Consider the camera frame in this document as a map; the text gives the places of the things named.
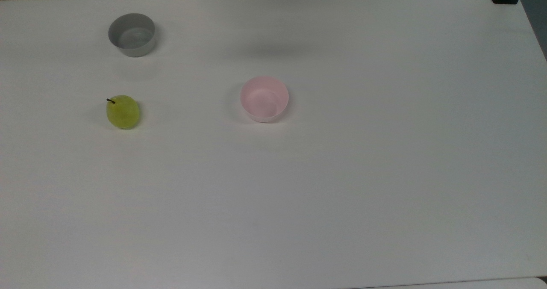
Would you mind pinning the green pear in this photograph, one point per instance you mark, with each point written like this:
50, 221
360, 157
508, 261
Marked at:
124, 113

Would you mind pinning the pink plastic bowl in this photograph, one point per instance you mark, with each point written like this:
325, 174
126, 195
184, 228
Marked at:
264, 98

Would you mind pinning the grey plastic bowl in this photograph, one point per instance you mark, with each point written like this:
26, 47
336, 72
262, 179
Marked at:
131, 34

